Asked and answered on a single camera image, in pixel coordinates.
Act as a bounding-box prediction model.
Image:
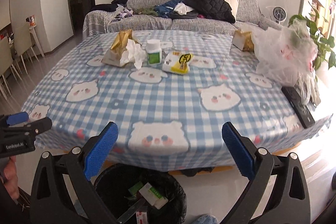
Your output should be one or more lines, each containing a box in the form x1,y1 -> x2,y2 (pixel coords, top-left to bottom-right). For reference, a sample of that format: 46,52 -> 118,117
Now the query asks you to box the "black clothes heap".
91,0 -> 130,12

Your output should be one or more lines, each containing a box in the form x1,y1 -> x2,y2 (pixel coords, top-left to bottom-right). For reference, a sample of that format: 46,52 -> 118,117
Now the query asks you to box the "black remote control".
281,86 -> 315,128

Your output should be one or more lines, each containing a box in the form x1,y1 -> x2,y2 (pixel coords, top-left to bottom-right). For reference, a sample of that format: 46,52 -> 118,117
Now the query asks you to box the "beige dining chair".
12,23 -> 40,67
0,36 -> 16,98

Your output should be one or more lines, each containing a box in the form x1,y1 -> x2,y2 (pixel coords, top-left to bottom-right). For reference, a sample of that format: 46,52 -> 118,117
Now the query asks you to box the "grey patterned sofa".
83,0 -> 286,41

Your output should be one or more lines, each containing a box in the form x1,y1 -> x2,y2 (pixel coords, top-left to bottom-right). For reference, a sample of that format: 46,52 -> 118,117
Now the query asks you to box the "blue checked printed tablecloth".
20,30 -> 332,172

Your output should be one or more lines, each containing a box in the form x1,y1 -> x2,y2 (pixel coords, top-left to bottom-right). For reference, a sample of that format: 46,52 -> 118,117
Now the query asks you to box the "blue fuzzy slipper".
190,215 -> 218,224

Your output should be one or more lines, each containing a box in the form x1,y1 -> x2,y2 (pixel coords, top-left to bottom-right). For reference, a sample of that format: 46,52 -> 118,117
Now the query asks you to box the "white bottle with green label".
146,39 -> 163,65

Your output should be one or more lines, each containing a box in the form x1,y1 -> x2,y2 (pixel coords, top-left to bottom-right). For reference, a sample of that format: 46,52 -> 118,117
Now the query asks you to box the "black plastic bag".
181,167 -> 214,177

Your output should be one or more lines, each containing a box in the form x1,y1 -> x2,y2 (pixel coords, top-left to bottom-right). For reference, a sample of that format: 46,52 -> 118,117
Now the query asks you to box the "black quilted jacket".
182,0 -> 237,24

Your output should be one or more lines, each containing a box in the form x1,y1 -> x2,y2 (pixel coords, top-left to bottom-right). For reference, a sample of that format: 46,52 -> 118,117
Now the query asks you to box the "white and green carton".
138,182 -> 168,210

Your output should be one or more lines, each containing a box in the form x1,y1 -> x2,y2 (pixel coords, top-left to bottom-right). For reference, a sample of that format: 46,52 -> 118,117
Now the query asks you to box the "person's left forearm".
0,179 -> 30,224

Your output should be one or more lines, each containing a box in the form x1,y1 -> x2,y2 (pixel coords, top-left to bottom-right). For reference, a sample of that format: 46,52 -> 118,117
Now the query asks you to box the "cream pillow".
218,0 -> 240,14

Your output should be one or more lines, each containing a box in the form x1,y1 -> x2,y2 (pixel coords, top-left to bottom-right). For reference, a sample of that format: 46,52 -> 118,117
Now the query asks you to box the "black-lined waste bin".
93,164 -> 187,224

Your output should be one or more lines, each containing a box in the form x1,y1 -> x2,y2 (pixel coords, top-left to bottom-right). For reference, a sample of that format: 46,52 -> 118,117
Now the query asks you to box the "small white fan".
265,5 -> 288,22

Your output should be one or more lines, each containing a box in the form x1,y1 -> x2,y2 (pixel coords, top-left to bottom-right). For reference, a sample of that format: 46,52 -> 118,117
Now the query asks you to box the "green garment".
134,7 -> 158,16

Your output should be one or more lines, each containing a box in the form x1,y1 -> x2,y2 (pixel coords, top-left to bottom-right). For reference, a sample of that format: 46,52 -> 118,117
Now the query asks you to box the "pile of clear plastic bags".
253,17 -> 322,106

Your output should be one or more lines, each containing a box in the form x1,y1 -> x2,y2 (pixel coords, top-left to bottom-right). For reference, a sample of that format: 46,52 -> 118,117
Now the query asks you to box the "white garment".
173,3 -> 188,14

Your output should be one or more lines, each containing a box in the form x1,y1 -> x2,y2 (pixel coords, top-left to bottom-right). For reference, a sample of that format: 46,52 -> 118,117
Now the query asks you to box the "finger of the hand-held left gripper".
5,117 -> 53,139
0,112 -> 30,128

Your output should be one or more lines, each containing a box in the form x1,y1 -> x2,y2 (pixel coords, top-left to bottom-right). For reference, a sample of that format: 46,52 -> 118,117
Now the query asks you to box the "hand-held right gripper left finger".
30,122 -> 118,224

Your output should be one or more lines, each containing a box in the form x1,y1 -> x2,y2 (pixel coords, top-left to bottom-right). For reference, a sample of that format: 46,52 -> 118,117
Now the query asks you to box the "green packet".
128,181 -> 144,195

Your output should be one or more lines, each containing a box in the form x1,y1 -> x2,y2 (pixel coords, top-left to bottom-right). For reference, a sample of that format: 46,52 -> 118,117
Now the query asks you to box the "red and white packet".
136,211 -> 151,224

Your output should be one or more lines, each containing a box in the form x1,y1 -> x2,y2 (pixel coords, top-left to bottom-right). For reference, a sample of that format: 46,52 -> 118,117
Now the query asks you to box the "person's left hand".
0,155 -> 20,199

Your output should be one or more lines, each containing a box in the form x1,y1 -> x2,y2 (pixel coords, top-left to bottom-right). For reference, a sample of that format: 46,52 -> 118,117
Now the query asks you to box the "green houseplant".
289,1 -> 336,69

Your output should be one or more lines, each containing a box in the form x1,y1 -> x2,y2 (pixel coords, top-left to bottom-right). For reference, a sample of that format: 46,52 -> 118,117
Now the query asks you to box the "blue garment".
154,0 -> 184,18

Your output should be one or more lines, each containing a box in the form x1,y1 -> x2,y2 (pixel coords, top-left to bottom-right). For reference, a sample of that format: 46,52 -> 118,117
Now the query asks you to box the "yellow snack packet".
162,51 -> 194,74

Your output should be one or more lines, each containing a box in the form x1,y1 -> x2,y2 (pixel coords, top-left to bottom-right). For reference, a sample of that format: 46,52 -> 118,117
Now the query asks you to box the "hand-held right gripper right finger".
222,122 -> 313,224

